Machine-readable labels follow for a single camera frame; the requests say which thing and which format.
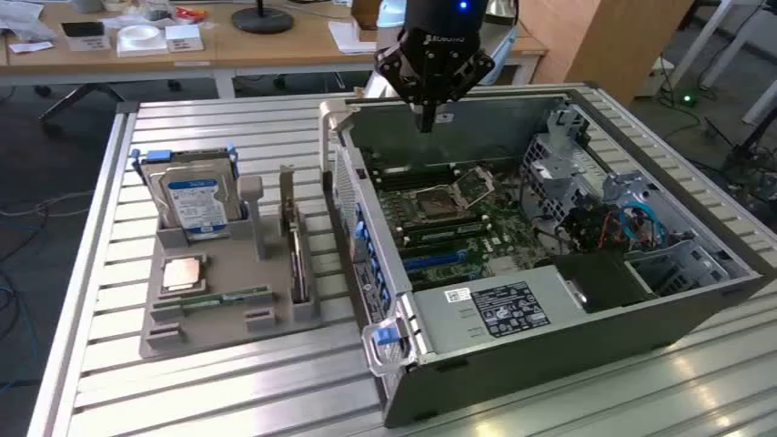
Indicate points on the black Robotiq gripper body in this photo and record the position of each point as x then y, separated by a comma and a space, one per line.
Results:
443, 27

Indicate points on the black graphics card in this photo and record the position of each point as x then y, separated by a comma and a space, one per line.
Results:
297, 264

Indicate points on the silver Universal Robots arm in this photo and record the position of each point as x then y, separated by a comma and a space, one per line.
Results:
388, 13

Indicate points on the white paper stack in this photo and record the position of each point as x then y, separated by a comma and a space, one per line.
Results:
349, 38

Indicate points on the wooden cabinet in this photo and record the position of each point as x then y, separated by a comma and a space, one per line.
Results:
607, 45

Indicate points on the black round lamp base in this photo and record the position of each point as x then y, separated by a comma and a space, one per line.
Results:
261, 23

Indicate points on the metal socket cover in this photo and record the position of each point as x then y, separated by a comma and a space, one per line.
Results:
476, 184

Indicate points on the perforated metal disk bay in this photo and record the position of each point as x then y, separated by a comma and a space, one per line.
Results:
559, 173

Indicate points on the CPU socket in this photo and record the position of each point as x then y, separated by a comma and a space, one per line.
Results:
437, 202

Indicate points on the white small unit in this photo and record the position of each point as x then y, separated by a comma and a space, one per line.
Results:
659, 82

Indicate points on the green motherboard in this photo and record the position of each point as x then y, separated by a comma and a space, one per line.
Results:
504, 227

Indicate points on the white square box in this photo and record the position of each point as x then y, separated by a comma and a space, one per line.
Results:
181, 36

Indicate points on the black device green light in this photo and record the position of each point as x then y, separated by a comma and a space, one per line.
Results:
688, 98

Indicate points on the red small item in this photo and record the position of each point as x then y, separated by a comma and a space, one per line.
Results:
188, 16

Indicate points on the green RAM stick white label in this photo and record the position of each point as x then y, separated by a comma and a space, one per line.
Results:
443, 232

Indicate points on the white tape roll box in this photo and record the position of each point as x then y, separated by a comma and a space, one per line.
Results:
143, 43

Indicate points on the blue expansion slot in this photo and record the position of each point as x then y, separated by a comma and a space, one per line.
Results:
433, 261

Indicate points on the black disk caddy blue clips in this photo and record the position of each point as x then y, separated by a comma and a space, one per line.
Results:
159, 155

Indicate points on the silver chipset heatsink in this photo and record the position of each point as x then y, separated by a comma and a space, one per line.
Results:
503, 266

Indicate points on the hard disk with blue label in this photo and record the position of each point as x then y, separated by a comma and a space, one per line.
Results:
195, 200

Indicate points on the wooden desk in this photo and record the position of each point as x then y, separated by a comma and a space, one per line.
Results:
91, 61

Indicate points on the grey parts rack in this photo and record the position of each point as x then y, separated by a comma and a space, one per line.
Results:
243, 273

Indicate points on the black and white box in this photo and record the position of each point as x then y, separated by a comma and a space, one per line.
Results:
85, 29

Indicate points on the black chair base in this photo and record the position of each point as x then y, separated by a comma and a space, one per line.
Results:
81, 91

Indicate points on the grey cup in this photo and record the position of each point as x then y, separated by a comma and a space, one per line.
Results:
88, 5

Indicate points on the grey metal disk bay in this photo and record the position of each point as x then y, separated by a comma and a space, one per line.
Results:
685, 264

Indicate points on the silver CPU chip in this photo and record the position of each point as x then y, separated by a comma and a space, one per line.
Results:
181, 273

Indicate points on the grey power supply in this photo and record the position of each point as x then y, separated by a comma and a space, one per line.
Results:
443, 328

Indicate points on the white red paper slip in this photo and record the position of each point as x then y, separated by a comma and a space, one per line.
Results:
31, 47

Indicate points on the clear plastic bag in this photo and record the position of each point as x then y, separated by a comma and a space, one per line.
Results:
24, 23

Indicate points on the open dark PC case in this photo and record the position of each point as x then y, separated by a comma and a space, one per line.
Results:
547, 364

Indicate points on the white table frame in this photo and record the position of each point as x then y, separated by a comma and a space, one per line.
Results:
737, 45

